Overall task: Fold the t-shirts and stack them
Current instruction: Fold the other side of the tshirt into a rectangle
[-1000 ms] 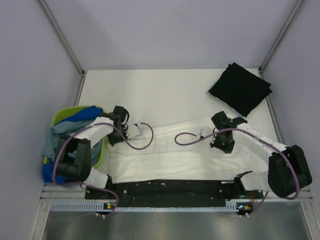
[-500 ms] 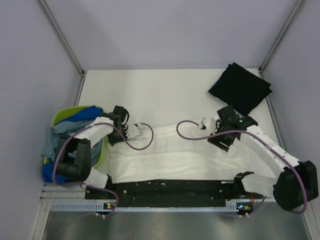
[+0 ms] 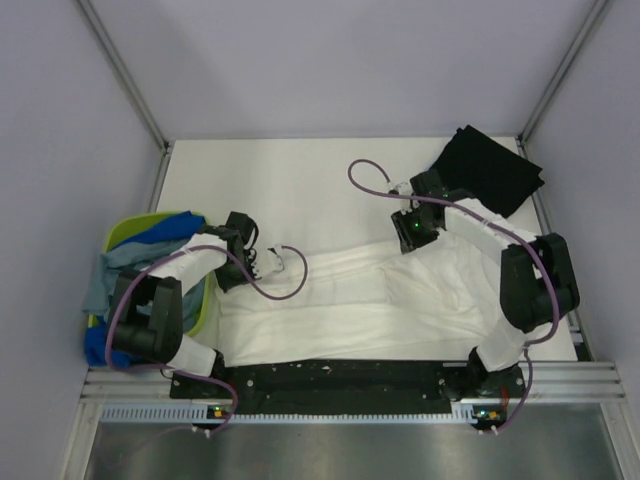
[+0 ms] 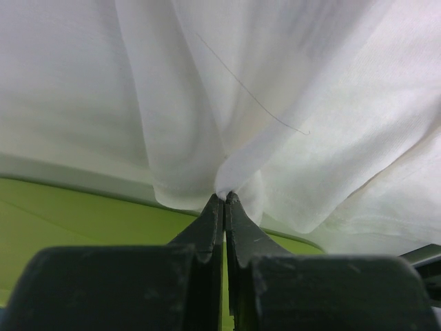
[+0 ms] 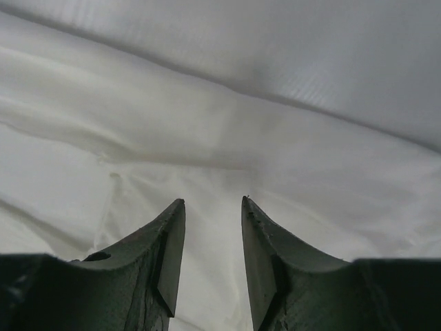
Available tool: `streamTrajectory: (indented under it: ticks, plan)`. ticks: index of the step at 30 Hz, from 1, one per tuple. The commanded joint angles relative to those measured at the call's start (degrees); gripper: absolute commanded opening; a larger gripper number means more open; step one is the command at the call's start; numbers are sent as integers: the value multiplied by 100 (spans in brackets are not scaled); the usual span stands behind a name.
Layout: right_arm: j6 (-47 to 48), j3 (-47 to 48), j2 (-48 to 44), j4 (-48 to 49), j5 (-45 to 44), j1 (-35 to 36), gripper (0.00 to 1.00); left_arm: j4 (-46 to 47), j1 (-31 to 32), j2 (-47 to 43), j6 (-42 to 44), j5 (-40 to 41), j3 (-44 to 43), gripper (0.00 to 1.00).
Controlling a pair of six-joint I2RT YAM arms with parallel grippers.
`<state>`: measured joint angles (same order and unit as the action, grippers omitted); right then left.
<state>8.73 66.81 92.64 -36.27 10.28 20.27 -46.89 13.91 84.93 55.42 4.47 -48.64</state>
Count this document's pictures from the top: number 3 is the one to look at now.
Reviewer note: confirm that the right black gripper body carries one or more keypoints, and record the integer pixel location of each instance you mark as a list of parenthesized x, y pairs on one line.
[(414, 227)]

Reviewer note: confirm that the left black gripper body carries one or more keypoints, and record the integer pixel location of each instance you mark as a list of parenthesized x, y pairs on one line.
[(230, 275)]

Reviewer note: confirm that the white floral t shirt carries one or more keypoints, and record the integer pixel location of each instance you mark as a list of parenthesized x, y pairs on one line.
[(370, 302)]

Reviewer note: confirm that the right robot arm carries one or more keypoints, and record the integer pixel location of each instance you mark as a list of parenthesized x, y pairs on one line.
[(536, 283)]

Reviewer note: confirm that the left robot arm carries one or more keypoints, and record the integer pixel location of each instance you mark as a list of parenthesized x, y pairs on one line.
[(146, 319)]

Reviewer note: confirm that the folded black t shirt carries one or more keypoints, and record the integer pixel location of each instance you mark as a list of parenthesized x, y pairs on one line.
[(498, 177)]

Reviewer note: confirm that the green plastic basket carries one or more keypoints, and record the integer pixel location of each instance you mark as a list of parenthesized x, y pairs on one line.
[(150, 225)]

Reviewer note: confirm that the grey blue t shirt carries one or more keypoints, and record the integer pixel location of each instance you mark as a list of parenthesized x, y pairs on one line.
[(135, 255)]

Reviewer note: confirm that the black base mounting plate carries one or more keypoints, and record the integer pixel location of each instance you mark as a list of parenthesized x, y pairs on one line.
[(334, 387)]

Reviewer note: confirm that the royal blue t shirt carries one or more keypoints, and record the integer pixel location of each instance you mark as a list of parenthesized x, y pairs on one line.
[(100, 345)]

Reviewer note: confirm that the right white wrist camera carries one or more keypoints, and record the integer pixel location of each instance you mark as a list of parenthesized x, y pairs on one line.
[(402, 189)]

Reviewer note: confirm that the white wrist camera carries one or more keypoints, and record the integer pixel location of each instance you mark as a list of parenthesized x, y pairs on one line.
[(402, 189), (269, 261)]

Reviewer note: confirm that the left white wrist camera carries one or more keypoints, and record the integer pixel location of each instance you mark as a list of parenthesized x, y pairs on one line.
[(269, 261)]

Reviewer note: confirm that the slotted cable duct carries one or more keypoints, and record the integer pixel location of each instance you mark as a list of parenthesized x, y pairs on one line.
[(209, 415)]

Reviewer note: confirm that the left aluminium frame post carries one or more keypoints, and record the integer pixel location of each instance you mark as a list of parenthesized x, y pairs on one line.
[(121, 72)]

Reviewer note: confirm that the aluminium frame post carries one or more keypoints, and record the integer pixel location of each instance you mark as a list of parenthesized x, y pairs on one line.
[(121, 72), (587, 29)]

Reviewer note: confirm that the right aluminium frame post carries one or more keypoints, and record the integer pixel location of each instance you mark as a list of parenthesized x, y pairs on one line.
[(587, 29)]

